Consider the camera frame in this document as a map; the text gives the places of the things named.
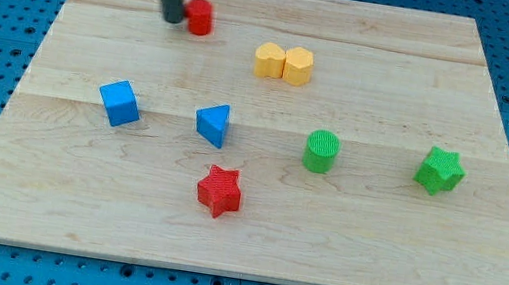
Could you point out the yellow heart block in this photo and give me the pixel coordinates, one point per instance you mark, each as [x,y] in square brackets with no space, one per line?
[269,60]

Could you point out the yellow hexagon block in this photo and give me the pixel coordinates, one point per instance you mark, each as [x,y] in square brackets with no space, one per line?
[298,66]

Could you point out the blue triangle block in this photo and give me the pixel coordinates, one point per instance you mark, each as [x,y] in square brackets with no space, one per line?
[212,123]

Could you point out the wooden board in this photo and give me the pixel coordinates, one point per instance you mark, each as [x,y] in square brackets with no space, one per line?
[389,82]

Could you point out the red star block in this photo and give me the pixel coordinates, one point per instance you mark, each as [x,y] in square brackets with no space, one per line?
[219,191]

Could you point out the green cylinder block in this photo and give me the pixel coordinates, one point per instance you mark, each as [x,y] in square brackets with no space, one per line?
[322,148]

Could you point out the red cylinder block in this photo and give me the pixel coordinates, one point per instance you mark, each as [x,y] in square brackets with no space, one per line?
[200,17]

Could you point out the blue cube block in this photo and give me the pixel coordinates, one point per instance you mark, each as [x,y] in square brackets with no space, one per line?
[120,103]

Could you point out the green star block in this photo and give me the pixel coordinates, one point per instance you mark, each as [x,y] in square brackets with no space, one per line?
[441,170]

